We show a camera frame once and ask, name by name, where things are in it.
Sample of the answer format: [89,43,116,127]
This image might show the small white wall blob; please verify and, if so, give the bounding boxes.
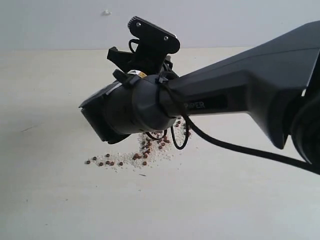
[101,9,112,16]

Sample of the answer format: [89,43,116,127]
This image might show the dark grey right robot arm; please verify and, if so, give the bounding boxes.
[80,16,320,166]

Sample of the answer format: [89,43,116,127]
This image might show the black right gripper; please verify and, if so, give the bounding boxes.
[106,37,175,75]

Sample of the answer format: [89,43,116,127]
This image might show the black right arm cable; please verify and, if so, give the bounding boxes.
[112,38,320,175]

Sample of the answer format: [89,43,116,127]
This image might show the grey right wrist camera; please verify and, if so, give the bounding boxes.
[127,16,181,65]

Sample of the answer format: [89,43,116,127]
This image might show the red beans and white grains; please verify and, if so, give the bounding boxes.
[78,117,200,176]

